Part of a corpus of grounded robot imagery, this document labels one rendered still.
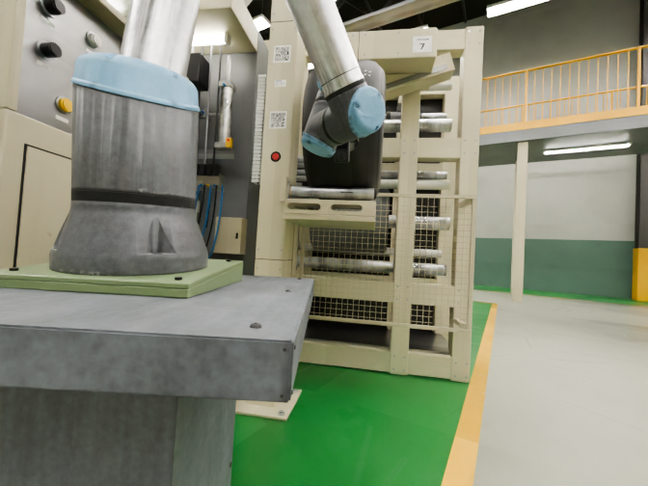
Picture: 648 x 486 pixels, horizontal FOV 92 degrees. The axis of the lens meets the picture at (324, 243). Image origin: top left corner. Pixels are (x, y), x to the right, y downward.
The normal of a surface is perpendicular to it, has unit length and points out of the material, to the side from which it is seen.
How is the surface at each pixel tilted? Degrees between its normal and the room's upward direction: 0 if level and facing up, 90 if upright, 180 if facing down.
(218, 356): 90
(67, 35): 90
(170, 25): 96
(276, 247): 90
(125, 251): 75
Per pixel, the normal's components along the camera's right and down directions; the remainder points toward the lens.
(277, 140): -0.16, -0.04
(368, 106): 0.57, 0.14
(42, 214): 0.99, 0.05
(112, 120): 0.17, 0.06
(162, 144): 0.75, 0.07
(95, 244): 0.06, -0.29
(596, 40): -0.50, -0.06
